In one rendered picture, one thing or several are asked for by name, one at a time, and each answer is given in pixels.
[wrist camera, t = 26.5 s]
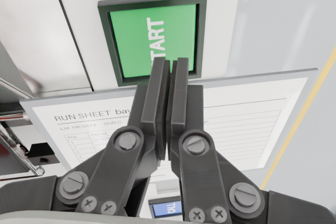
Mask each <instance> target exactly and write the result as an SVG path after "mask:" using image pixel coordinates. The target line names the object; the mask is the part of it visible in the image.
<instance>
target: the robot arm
mask: <svg viewBox="0 0 336 224"><path fill-rule="evenodd" d="M188 75H189V58H188V57H178V58H177V60H173V63H172V71H171V70H170V60H166V57H156V56H155V57H154V59H153V63H152V68H151V73H150V78H149V82H148V83H140V82H139V83H138V84H137V87H136V90H135V94H134V98H133V102H132V106H131V110H130V114H129V118H128V122H127V125H126V126H122V127H120V128H118V129H117V130H116V131H114V132H113V134H112V135H111V137H110V139H109V141H108V143H107V145H106V147H105V148H103V149H102V150H100V151H99V152H97V153H96V154H94V155H93V156H91V157H90V158H88V159H87V160H85V161H84V162H82V163H80V164H79V165H77V166H76V167H74V168H73V169H71V170H70V171H68V172H67V173H66V174H64V175H63V176H57V175H52V176H45V177H39V178H32V179H26V180H20V181H13V182H10V183H7V184H5V185H4V186H2V187H0V224H336V216H335V215H334V214H333V213H332V212H331V211H330V210H329V209H328V208H326V207H324V206H322V205H320V204H316V203H313V202H310V201H306V200H303V199H299V198H296V197H293V196H289V195H286V194H282V193H279V192H276V191H272V190H269V191H265V190H261V189H259V188H258V186H257V185H256V184H254V183H253V182H252V181H251V180H250V179H249V178H248V177H246V176H245V175H244V174H243V173H242V172H241V171H240V170H238V169H237V168H236V167H235V166H234V165H233V164H232V163H230V162H229V161H228V160H227V159H226V158H225V157H224V156H222V155H221V154H220V153H219V152H218V151H217V150H216V147H215V143H214V140H213V138H212V137H211V135H210V134H209V133H207V132H206V131H204V86H203V85H198V84H188ZM166 149H167V153H168V161H171V171H172V172H173V173H174V174H175V175H176V176H177V177H178V178H179V190H180V201H181V211H182V221H177V220H165V219H153V218H141V217H139V215H140V212H141V209H142V206H143V202H144V199H145V196H146V193H147V189H148V186H149V183H150V179H151V174H152V173H154V172H155V171H156V170H158V167H160V165H161V161H165V158H166Z"/></svg>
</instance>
